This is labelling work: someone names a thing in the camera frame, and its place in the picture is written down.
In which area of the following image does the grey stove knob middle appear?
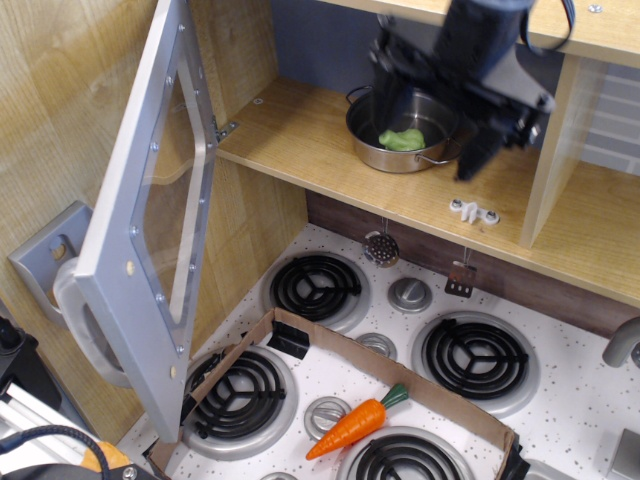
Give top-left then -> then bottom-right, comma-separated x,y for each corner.
356,333 -> 397,361

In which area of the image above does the black braided cable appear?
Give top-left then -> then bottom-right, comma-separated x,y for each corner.
0,424 -> 114,480

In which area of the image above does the green toy vegetable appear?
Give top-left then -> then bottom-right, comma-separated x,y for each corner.
378,128 -> 426,152

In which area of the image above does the hanging toy strainer spoon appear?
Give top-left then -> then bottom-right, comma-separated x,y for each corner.
362,217 -> 400,268

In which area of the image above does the back left stove burner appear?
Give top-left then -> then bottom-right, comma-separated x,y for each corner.
261,252 -> 371,333

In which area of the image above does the orange cloth piece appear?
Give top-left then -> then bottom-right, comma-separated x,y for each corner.
80,441 -> 131,473

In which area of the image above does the hanging toy spatula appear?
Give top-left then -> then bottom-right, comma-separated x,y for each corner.
444,247 -> 477,298

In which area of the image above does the grey toy faucet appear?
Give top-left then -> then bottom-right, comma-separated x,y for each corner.
602,317 -> 640,368

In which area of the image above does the grey stove knob front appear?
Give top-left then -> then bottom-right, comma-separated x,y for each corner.
304,396 -> 351,440

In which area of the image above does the front right stove burner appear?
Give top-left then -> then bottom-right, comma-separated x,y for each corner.
335,426 -> 475,480

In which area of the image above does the grey stove knob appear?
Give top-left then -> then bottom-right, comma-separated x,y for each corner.
356,333 -> 397,361
304,396 -> 351,440
387,277 -> 433,313

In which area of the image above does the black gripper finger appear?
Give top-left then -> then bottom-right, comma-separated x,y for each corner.
456,119 -> 513,181
372,62 -> 413,133

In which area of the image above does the back right stove burner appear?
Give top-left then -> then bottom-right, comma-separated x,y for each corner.
410,311 -> 541,418

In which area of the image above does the grey toy microwave door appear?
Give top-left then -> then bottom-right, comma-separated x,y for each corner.
54,1 -> 218,443

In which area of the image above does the black device at left edge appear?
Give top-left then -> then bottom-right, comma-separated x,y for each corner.
1,317 -> 62,410

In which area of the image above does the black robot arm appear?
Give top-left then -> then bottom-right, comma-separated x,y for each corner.
370,1 -> 555,181

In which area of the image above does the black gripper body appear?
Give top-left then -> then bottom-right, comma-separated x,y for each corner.
370,14 -> 555,146

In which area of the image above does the grey stove knob back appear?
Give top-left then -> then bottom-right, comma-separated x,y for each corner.
387,277 -> 433,313

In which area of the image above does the orange toy carrot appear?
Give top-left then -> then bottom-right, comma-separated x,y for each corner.
305,384 -> 409,461

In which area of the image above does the front left stove burner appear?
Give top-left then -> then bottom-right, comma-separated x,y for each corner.
183,346 -> 299,461

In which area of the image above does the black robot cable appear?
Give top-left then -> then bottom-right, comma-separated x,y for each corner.
519,0 -> 577,56

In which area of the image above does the grey wall phone holder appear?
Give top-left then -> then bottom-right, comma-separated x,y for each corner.
8,201 -> 93,330

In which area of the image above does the white door latch clip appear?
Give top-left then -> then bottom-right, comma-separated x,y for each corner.
449,199 -> 500,226

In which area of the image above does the stove burner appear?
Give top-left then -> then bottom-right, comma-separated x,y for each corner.
410,311 -> 541,418
183,346 -> 299,461
335,426 -> 475,480
261,252 -> 371,333

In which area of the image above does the stainless steel pot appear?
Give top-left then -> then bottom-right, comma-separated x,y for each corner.
346,86 -> 463,174

